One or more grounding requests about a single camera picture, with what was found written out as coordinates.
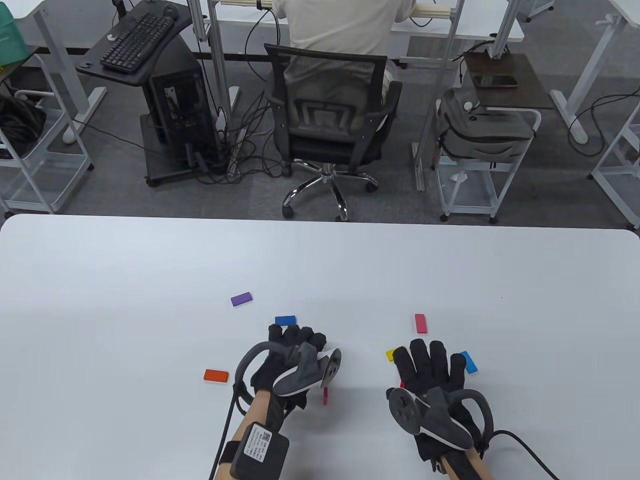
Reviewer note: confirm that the black bag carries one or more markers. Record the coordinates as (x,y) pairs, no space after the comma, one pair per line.
(17,125)

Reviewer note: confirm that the brown wooden board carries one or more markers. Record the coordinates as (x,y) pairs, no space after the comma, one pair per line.
(505,65)

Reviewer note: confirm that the grey tracking controller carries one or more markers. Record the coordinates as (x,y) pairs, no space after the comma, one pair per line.
(300,372)
(442,420)

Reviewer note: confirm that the black mesh office chair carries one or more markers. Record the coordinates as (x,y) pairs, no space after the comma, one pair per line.
(330,150)

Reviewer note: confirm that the aluminium frame post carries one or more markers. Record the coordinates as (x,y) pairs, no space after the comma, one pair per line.
(220,60)

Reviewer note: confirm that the purple domino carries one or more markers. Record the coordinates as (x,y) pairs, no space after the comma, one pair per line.
(241,299)

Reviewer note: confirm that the black keyboard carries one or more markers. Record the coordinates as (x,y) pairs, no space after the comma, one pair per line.
(136,41)

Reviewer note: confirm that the black smartphone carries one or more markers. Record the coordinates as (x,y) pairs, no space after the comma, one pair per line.
(495,81)

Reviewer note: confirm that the light blue domino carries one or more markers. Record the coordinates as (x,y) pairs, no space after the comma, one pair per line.
(470,362)

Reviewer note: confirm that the person's right hand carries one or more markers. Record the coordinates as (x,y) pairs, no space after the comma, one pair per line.
(430,365)

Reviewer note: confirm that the beige wooden rail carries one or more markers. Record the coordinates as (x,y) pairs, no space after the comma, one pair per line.
(432,10)

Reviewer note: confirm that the dark blue domino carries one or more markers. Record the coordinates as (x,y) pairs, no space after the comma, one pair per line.
(285,320)

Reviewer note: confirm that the white power strip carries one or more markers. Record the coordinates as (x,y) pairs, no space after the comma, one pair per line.
(237,150)

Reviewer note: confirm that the yellow domino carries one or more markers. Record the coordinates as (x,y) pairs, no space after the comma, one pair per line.
(389,354)

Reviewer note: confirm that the black monitor pole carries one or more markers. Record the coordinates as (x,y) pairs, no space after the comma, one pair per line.
(120,5)

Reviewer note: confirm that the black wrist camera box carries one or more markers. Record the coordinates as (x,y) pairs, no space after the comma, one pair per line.
(260,450)

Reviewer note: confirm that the green storage box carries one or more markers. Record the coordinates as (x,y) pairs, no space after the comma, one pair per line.
(9,35)

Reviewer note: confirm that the black computer cart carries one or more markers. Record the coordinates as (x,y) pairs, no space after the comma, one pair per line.
(92,67)

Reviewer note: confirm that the person's left hand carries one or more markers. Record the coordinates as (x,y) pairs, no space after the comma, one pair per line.
(287,337)

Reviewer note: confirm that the black computer tower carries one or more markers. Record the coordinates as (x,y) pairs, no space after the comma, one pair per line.
(180,110)

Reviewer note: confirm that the white desk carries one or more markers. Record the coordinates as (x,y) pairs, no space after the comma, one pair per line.
(64,55)
(594,65)
(435,30)

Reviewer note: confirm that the person's left forearm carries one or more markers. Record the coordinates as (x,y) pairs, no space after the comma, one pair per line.
(252,415)

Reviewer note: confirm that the black computer mouse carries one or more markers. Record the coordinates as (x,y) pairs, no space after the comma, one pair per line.
(171,9)

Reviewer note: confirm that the orange domino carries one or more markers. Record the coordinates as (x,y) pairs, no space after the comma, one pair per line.
(216,375)

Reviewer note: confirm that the grey backpack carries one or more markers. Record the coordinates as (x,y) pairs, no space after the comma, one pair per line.
(480,130)

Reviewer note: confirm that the person's right forearm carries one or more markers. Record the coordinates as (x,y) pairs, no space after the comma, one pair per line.
(480,467)

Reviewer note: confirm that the white wheeled cart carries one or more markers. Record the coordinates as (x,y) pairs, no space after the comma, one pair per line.
(45,175)
(472,190)

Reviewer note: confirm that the white desk frame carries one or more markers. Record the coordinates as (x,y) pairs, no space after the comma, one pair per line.
(615,190)

